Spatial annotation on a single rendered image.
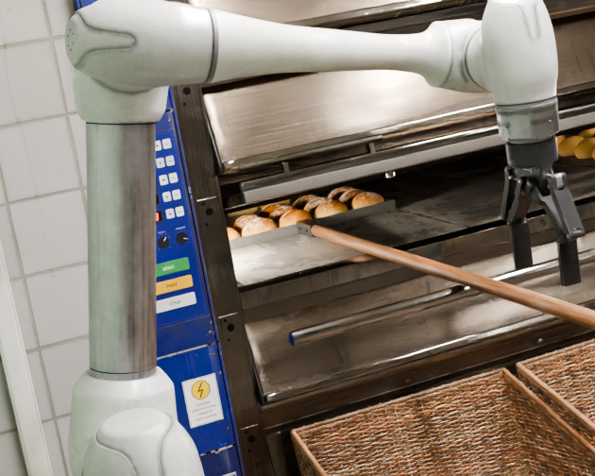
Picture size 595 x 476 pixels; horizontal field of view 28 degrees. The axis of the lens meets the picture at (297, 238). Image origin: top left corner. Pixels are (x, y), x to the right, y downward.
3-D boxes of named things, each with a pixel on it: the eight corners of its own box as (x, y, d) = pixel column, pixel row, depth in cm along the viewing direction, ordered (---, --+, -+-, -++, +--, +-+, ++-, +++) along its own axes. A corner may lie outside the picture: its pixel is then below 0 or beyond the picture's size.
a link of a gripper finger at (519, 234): (511, 227, 185) (509, 226, 185) (517, 269, 186) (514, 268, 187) (528, 222, 186) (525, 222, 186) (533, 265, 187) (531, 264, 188)
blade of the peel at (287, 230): (396, 209, 319) (395, 199, 319) (205, 257, 300) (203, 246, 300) (341, 195, 352) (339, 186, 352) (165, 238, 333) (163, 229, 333)
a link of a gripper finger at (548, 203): (547, 178, 178) (551, 172, 177) (581, 239, 173) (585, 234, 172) (524, 183, 177) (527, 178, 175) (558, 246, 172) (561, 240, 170)
